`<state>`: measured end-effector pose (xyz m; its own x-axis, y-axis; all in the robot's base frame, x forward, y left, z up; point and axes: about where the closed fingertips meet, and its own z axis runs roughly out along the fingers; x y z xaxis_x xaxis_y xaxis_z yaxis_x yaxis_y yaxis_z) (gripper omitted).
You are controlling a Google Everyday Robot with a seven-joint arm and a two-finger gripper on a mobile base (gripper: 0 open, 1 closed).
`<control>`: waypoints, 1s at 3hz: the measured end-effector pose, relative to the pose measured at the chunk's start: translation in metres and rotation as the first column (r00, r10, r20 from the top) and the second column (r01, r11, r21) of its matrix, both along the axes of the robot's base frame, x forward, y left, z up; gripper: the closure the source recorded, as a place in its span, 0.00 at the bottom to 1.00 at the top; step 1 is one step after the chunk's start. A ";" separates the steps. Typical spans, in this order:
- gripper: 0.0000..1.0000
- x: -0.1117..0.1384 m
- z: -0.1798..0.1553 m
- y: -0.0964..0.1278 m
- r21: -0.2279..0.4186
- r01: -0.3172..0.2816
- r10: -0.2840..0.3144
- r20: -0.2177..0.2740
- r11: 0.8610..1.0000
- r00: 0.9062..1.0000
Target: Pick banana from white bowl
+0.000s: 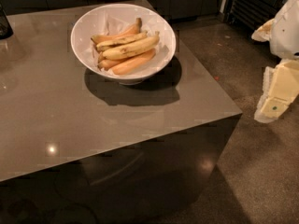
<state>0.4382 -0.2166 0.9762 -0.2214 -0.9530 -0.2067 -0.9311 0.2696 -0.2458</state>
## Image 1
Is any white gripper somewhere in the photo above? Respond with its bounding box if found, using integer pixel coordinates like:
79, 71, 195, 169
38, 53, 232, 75
251, 0, 299, 123

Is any large yellow banana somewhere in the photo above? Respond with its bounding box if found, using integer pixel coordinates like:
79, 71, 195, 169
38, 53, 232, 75
102, 31, 160, 60

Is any orange banana at back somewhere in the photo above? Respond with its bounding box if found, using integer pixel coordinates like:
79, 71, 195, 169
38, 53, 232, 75
91, 18, 142, 45

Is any orange banana at front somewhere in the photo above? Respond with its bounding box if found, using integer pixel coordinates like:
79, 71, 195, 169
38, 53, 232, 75
111, 49, 156, 75

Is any white paper bowl liner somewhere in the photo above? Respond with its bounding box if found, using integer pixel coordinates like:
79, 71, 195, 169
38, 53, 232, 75
91, 9, 176, 79

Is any small orange banana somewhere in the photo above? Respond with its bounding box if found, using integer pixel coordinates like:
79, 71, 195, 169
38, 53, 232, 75
97, 53, 125, 70

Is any white ceramic bowl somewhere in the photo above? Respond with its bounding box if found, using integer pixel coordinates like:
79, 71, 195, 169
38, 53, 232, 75
71, 4, 177, 85

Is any dark slatted appliance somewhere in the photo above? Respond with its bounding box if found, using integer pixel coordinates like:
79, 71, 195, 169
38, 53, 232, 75
223, 0, 284, 30

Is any dark object at table corner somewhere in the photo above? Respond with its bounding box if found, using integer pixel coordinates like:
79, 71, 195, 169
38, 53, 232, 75
0, 4, 13, 39

